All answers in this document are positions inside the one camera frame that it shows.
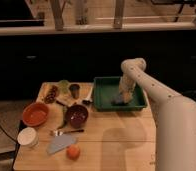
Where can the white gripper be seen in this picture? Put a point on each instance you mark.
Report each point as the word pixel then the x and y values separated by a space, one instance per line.
pixel 126 88

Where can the blue sponge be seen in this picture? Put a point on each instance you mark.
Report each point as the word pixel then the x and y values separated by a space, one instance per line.
pixel 118 100

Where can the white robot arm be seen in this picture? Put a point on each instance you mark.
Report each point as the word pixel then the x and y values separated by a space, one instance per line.
pixel 176 120

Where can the green plastic tray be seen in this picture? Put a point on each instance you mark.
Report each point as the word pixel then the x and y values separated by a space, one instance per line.
pixel 106 88

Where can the dark metal cup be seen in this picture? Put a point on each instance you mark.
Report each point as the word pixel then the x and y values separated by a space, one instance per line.
pixel 75 90

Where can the dark red bowl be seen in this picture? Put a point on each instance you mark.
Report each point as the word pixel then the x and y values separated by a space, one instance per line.
pixel 76 116

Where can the wooden cutting board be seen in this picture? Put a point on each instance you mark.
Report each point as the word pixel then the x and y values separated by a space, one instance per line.
pixel 66 100

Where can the green cup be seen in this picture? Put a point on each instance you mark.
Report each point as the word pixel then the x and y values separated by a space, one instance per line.
pixel 63 86

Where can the bunch of dark grapes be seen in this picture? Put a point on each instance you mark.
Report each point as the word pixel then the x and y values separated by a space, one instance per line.
pixel 51 95

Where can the orange fruit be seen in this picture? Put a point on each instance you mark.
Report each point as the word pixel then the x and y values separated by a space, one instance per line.
pixel 73 152

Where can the light blue cloth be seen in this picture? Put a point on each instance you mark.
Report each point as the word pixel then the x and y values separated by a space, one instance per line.
pixel 60 142

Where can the orange bowl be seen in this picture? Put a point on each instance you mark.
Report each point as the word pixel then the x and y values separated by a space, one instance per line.
pixel 35 114

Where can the white cup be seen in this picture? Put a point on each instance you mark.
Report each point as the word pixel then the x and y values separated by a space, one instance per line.
pixel 28 137

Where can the white handled brush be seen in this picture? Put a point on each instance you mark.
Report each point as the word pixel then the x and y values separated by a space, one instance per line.
pixel 88 99

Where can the metal fork dark handle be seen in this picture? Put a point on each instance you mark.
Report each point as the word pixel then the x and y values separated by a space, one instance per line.
pixel 59 132

